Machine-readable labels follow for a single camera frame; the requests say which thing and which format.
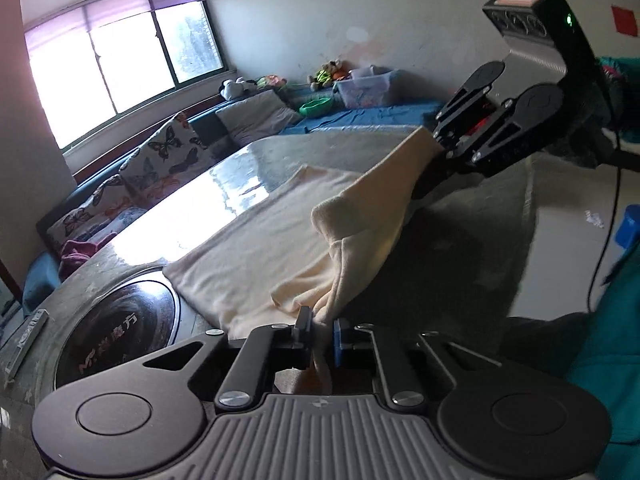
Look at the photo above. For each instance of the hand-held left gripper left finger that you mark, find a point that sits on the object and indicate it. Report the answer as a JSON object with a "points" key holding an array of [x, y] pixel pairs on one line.
{"points": [[302, 337]]}

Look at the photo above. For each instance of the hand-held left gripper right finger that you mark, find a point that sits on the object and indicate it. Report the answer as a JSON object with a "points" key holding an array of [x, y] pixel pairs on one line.
{"points": [[338, 342]]}

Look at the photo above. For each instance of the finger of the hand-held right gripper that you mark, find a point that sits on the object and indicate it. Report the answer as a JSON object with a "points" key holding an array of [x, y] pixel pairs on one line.
{"points": [[457, 110], [495, 145]]}

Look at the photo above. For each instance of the cream fleece garment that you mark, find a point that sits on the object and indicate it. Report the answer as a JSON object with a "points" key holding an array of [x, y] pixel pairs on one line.
{"points": [[260, 240]]}

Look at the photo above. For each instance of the clear plastic storage box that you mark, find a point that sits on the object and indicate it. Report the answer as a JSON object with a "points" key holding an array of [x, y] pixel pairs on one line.
{"points": [[367, 90]]}

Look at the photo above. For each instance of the blue sofa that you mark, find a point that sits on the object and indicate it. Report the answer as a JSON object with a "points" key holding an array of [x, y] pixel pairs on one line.
{"points": [[360, 117]]}

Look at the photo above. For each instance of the white paper scrap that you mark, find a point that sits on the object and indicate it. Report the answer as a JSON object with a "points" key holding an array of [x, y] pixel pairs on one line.
{"points": [[595, 219]]}

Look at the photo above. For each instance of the colourful plush toy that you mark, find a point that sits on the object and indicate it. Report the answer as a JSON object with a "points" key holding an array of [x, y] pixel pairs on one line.
{"points": [[327, 74]]}

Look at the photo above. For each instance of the green bowl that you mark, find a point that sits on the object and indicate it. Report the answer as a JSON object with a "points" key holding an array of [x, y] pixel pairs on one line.
{"points": [[315, 106]]}

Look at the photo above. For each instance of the blue plastic container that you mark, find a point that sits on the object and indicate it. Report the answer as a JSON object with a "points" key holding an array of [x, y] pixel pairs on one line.
{"points": [[629, 230]]}

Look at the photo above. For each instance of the round black induction cooktop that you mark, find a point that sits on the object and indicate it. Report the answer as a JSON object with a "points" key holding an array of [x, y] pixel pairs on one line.
{"points": [[120, 320]]}

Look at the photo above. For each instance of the pink and green toy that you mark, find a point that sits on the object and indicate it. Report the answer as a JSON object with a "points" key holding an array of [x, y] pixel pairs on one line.
{"points": [[270, 81]]}

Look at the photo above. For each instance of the grey pillow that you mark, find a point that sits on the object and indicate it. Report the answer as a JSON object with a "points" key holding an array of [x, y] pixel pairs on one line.
{"points": [[260, 117]]}

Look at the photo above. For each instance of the butterfly print pillow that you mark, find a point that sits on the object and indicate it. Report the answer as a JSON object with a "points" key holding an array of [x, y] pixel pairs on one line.
{"points": [[85, 215], [165, 152], [125, 220]]}

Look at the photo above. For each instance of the panda plush toy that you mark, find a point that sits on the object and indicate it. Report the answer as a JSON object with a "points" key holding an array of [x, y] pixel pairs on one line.
{"points": [[235, 89]]}

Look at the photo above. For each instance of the purple cloth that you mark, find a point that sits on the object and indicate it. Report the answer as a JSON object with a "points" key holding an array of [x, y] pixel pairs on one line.
{"points": [[82, 255]]}

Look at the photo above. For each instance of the person's teal jacket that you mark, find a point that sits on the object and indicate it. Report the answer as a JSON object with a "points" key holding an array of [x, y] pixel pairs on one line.
{"points": [[615, 360]]}

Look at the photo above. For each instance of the blue sofa armrest cushion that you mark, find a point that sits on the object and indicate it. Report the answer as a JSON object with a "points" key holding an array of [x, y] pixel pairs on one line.
{"points": [[42, 277]]}

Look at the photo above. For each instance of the silver remote control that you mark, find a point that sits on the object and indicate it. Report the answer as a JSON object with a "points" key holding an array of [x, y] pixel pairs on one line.
{"points": [[27, 342]]}

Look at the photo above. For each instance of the window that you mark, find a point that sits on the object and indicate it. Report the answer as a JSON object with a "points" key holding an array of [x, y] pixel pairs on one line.
{"points": [[120, 60]]}

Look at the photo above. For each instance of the red paper wall sticker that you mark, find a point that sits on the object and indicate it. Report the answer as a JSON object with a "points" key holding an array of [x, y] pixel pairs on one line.
{"points": [[627, 20]]}

